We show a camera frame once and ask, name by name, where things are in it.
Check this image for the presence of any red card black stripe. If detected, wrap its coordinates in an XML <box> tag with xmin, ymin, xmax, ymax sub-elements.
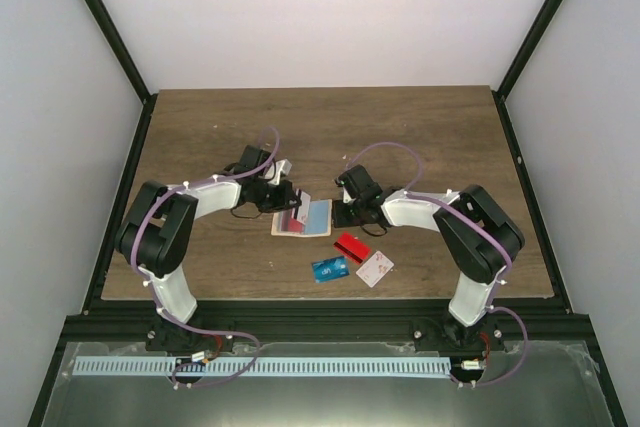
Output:
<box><xmin>333</xmin><ymin>232</ymin><xmax>371</xmax><ymax>265</ymax></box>

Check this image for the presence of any beige leather card holder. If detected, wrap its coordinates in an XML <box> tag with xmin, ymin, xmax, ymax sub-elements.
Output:
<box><xmin>271</xmin><ymin>200</ymin><xmax>332</xmax><ymax>238</ymax></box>

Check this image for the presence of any white card black magstripe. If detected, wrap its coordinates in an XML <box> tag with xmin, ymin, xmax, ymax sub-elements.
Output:
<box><xmin>293</xmin><ymin>189</ymin><xmax>311</xmax><ymax>225</ymax></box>

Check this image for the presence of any white card pink pattern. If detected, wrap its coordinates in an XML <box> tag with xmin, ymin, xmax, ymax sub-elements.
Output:
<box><xmin>356</xmin><ymin>251</ymin><xmax>394</xmax><ymax>288</ymax></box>

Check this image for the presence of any blue white card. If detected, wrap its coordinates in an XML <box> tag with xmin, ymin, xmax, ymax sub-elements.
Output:
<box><xmin>311</xmin><ymin>256</ymin><xmax>349</xmax><ymax>283</ymax></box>

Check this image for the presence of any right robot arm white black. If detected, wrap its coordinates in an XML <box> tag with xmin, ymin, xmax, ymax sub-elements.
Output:
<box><xmin>332</xmin><ymin>165</ymin><xmax>525</xmax><ymax>350</ymax></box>

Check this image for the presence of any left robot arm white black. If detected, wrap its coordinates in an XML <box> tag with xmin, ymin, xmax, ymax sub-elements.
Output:
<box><xmin>115</xmin><ymin>145</ymin><xmax>301</xmax><ymax>351</ymax></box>

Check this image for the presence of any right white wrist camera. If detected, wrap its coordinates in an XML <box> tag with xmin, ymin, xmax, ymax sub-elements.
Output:
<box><xmin>335</xmin><ymin>179</ymin><xmax>353</xmax><ymax>205</ymax></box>

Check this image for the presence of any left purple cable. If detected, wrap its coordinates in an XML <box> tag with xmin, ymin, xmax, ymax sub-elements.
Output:
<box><xmin>129</xmin><ymin>126</ymin><xmax>281</xmax><ymax>391</ymax></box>

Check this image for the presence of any black aluminium front rail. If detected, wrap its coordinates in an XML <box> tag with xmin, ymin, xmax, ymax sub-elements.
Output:
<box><xmin>60</xmin><ymin>298</ymin><xmax>594</xmax><ymax>343</ymax></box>

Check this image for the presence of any light blue slotted cable duct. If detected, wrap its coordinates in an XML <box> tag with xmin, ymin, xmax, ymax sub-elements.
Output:
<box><xmin>72</xmin><ymin>356</ymin><xmax>451</xmax><ymax>379</ymax></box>

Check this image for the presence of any left black frame post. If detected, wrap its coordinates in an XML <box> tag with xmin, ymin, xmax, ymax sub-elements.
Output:
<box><xmin>54</xmin><ymin>0</ymin><xmax>153</xmax><ymax>103</ymax></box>

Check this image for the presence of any black frame post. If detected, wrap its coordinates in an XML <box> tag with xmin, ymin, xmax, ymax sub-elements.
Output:
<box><xmin>494</xmin><ymin>0</ymin><xmax>594</xmax><ymax>98</ymax></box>
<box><xmin>54</xmin><ymin>0</ymin><xmax>153</xmax><ymax>103</ymax></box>

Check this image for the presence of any right black frame post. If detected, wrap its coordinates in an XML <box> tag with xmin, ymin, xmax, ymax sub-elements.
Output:
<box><xmin>494</xmin><ymin>0</ymin><xmax>594</xmax><ymax>98</ymax></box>

